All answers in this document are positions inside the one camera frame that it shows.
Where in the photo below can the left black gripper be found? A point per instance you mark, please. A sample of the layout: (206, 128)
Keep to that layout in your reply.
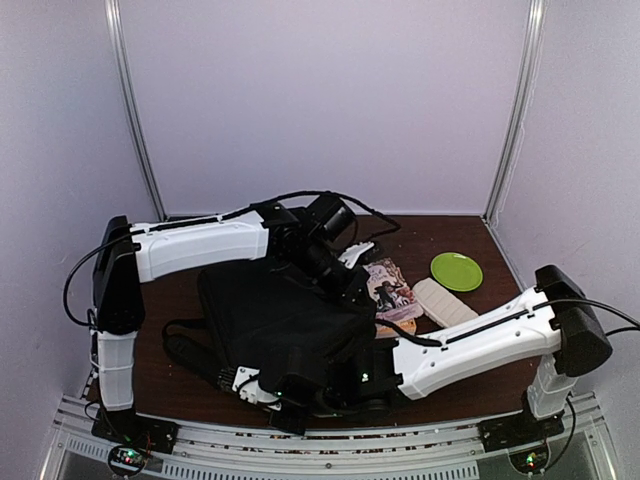
(357, 282)

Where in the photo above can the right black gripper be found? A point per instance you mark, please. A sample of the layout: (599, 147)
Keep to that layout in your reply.
(296, 428)

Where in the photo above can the black student backpack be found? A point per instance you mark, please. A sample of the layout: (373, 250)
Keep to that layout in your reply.
(274, 319)

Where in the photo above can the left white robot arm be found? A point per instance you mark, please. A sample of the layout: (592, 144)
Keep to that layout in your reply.
(134, 254)

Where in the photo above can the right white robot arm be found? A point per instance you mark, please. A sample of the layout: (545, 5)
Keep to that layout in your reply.
(553, 320)

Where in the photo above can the illustrated paperback book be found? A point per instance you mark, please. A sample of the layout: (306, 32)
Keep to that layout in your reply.
(395, 300)

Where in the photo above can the orange paperback book underneath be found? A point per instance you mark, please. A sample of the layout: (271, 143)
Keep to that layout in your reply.
(388, 329)

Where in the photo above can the cream fabric pencil pouch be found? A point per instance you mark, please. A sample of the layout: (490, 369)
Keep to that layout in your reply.
(440, 305)

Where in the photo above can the green round plate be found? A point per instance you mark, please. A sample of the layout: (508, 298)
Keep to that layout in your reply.
(456, 272)

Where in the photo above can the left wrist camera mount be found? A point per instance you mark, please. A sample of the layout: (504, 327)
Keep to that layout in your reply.
(359, 252)

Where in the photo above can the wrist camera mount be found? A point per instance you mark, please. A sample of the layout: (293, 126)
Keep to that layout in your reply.
(243, 382)
(359, 252)

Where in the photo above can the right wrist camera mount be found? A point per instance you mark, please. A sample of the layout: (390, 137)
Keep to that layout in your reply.
(243, 382)

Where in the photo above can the front aluminium rail base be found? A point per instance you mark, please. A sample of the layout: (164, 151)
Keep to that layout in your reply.
(448, 450)

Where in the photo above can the right aluminium frame post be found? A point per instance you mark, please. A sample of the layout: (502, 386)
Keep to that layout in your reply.
(522, 97)

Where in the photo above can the aluminium frame post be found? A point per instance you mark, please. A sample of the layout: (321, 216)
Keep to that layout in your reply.
(118, 42)
(522, 97)

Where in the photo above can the left aluminium frame post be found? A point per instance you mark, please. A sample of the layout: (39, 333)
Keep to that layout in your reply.
(118, 42)

